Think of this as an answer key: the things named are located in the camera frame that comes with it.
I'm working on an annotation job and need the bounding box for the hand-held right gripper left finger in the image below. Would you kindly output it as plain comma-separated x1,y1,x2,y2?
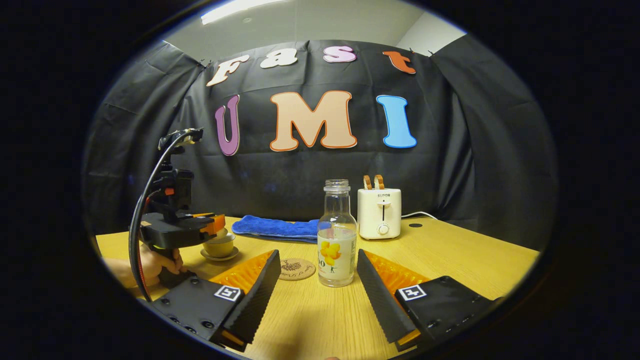
144,249,282,353

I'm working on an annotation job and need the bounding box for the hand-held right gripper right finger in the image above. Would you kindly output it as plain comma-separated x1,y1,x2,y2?
356,248,506,352

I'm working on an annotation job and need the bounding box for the white teacup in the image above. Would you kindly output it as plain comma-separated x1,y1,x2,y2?
202,234,236,259

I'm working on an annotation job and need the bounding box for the round cork coaster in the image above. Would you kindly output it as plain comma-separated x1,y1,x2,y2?
278,257,317,282

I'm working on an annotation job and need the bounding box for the clear glass water bottle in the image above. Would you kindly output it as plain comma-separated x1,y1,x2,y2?
317,179,358,288

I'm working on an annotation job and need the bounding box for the white saucer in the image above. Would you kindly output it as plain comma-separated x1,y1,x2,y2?
200,247,240,262

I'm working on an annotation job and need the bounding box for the blue towel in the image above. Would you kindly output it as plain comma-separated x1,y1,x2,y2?
231,215,323,244

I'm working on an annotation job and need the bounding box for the black backdrop cloth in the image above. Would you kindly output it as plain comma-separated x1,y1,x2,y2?
82,35,558,251

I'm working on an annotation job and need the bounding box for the white toaster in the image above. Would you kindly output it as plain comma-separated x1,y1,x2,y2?
357,188,402,240

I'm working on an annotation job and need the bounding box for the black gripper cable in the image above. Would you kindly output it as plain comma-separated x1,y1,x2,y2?
128,129,203,302

